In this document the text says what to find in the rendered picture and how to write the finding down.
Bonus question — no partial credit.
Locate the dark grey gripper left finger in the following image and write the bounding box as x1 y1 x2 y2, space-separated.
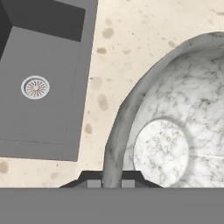
59 171 104 189

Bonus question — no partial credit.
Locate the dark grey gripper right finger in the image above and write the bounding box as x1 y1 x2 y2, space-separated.
120 171 162 189

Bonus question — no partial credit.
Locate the white marble bowl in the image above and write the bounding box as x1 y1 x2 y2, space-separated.
102 31 224 189

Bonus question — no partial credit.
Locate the dark grey sink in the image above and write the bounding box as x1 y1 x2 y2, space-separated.
0 0 100 162

